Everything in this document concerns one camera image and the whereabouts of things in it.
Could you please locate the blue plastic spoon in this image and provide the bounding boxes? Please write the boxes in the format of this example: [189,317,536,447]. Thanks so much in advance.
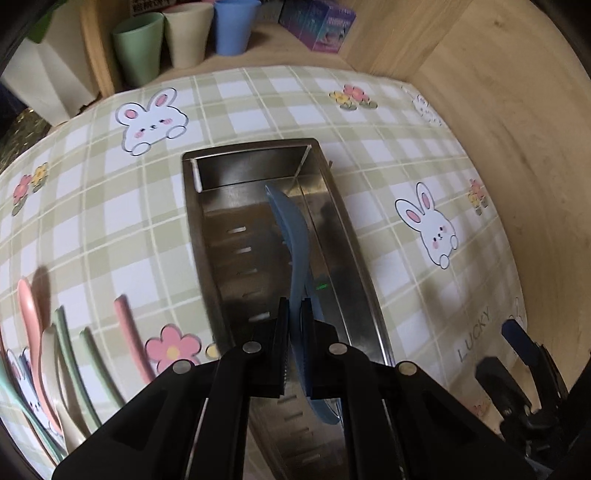
[264,184,343,424]

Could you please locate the green plastic spoon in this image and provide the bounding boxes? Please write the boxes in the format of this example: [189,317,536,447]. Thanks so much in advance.
[0,350,62,464]

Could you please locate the purple printed box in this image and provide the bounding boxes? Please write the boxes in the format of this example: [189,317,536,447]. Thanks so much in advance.
[279,0,357,52]

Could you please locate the checked rabbit print tablecloth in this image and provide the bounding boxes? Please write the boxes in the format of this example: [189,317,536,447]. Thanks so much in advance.
[0,66,525,480]

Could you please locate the green plastic cup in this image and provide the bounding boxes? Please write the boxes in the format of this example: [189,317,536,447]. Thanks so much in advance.
[112,11,165,88]

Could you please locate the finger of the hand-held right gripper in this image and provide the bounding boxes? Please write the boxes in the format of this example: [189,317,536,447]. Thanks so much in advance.
[475,356,536,418]
[501,318,571,398]

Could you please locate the stainless steel utensil tray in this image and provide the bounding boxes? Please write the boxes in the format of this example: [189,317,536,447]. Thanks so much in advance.
[181,137,397,480]

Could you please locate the green chopstick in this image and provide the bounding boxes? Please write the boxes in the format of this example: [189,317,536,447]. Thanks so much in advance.
[79,327,126,408]
[52,307,101,428]

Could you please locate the beige plastic spoon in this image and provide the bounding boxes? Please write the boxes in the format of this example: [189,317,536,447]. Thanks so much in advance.
[40,323,89,452]

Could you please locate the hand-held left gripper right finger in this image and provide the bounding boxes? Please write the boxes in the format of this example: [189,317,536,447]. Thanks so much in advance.
[301,298,537,480]

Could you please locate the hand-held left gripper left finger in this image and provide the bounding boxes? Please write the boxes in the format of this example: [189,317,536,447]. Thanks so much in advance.
[52,296,293,480]

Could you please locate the gold patterned tray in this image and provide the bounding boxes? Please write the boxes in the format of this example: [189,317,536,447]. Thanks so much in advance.
[0,108,52,155]

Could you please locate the pink chopstick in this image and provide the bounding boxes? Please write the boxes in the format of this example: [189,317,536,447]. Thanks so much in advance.
[115,295,156,384]

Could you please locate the white faceted planter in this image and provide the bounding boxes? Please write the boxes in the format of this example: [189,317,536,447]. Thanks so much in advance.
[0,9,100,126]

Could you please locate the beige plastic cup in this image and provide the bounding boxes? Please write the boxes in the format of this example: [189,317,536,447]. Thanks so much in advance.
[163,4,215,70]

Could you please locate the blue plastic cup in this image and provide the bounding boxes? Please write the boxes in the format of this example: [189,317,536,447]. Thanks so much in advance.
[213,0,262,57]

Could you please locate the pink plastic spoon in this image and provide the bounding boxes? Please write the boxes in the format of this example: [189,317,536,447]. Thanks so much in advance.
[17,278,63,435]

